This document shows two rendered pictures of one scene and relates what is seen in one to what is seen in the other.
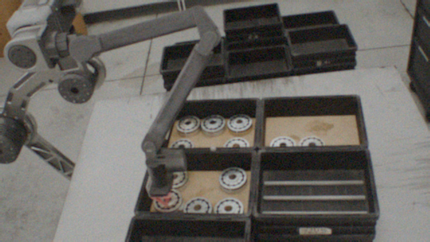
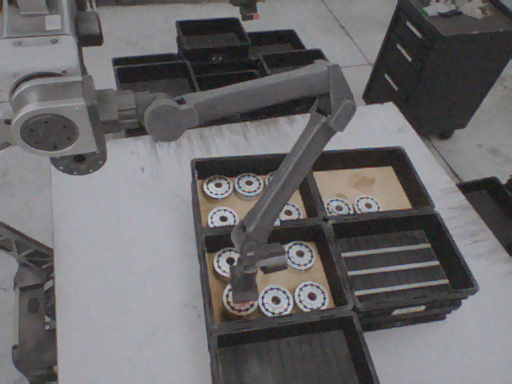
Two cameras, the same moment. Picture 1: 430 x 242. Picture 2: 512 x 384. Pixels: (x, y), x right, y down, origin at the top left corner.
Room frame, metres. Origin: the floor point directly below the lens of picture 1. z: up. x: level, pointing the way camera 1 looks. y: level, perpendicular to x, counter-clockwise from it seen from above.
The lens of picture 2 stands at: (0.58, 0.50, 2.02)
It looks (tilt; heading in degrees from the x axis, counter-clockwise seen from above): 50 degrees down; 325
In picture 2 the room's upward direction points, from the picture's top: 10 degrees clockwise
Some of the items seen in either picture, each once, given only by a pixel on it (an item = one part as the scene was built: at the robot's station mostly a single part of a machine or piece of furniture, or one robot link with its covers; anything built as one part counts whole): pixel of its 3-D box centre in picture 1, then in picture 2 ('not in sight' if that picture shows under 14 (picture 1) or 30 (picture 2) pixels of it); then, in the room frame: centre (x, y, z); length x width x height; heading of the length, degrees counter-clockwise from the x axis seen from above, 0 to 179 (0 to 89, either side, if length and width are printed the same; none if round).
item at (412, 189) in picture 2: (311, 132); (362, 190); (1.22, -0.38, 0.87); 0.40 x 0.30 x 0.11; 74
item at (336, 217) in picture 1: (314, 182); (399, 256); (0.94, -0.30, 0.92); 0.40 x 0.30 x 0.02; 74
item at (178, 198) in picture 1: (167, 200); (240, 298); (1.01, 0.20, 0.89); 0.10 x 0.10 x 0.01
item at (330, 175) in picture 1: (314, 192); (393, 264); (0.94, -0.30, 0.87); 0.40 x 0.30 x 0.11; 74
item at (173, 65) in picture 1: (198, 83); (159, 113); (2.39, 0.02, 0.37); 0.40 x 0.30 x 0.45; 82
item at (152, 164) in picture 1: (157, 165); (249, 266); (1.01, 0.19, 1.08); 0.07 x 0.06 x 0.07; 81
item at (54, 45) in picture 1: (58, 45); (113, 111); (1.24, 0.41, 1.45); 0.09 x 0.08 x 0.12; 172
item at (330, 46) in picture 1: (320, 68); (292, 96); (2.28, -0.78, 0.37); 0.40 x 0.30 x 0.45; 82
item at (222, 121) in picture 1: (213, 123); (248, 184); (1.40, -0.02, 0.86); 0.10 x 0.10 x 0.01
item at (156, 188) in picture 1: (159, 177); (244, 278); (1.01, 0.20, 1.01); 0.10 x 0.07 x 0.07; 165
